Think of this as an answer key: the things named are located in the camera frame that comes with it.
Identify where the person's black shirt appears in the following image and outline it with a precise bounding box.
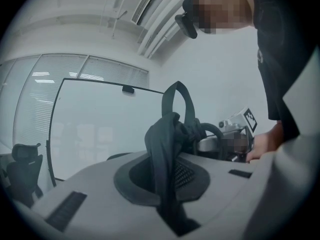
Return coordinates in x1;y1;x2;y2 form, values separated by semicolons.
246;0;320;141

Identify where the whiteboard on black stand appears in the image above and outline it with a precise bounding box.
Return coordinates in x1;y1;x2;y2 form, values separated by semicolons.
46;77;166;188

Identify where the person's head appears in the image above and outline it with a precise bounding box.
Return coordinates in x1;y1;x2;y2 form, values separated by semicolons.
182;0;255;35

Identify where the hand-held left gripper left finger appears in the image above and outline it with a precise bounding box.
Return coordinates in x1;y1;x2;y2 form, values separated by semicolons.
29;150;177;239

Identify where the black swivel chair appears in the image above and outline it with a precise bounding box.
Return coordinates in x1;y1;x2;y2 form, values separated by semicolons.
4;142;45;209

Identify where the glass partition with blinds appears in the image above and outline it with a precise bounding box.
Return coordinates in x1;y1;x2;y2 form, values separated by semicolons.
0;53;150;157

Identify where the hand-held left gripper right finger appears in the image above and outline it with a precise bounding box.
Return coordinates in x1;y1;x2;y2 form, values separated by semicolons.
177;151;275;231

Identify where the ceiling air vent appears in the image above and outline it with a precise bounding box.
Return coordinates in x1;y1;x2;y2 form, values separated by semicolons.
131;0;167;25

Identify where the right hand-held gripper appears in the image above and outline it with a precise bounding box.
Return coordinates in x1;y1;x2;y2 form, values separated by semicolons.
197;106;259;163

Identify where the person's right forearm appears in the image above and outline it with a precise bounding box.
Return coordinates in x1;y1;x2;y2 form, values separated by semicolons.
246;122;285;164

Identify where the black head-mounted camera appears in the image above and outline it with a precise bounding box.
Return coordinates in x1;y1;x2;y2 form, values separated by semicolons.
174;0;210;40

